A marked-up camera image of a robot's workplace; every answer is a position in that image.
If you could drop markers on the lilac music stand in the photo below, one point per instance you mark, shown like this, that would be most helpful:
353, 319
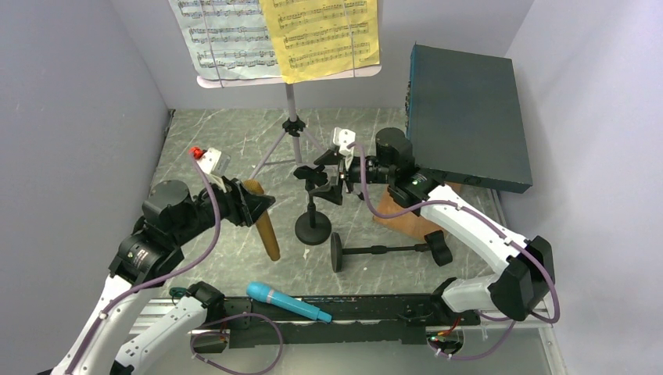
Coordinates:
293, 126

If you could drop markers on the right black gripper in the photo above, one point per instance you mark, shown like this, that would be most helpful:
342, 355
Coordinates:
333, 191

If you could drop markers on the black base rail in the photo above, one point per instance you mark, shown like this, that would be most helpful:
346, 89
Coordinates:
405, 318

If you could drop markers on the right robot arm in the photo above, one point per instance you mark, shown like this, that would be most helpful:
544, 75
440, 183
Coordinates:
522, 283

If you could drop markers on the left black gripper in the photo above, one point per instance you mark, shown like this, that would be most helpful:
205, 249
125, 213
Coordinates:
244, 206

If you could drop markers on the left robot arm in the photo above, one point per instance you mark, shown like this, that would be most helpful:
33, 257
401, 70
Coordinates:
171, 218

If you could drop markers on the gold microphone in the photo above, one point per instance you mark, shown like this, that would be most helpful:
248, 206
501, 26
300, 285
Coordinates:
263, 224

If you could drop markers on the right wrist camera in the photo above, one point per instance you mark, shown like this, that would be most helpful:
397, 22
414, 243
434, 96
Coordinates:
343, 139

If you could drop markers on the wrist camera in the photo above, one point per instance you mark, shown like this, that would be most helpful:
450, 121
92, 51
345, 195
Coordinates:
343, 139
213, 162

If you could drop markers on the blue microphone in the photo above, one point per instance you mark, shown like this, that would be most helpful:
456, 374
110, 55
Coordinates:
266, 294

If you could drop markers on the dark teal tilted board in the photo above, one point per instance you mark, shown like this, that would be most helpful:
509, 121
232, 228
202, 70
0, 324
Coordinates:
464, 119

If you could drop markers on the black microphone stand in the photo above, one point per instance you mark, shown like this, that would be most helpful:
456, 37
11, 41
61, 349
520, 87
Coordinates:
312, 227
435, 243

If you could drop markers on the yellow paper sheet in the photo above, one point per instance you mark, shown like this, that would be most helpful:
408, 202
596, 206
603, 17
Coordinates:
315, 39

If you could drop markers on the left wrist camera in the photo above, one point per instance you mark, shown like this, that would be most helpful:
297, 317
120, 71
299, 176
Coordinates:
213, 162

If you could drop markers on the white sheet music page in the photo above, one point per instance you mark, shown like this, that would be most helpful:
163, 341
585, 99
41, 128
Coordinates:
227, 40

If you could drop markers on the wooden base board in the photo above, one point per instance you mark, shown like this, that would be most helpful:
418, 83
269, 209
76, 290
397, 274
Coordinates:
409, 224

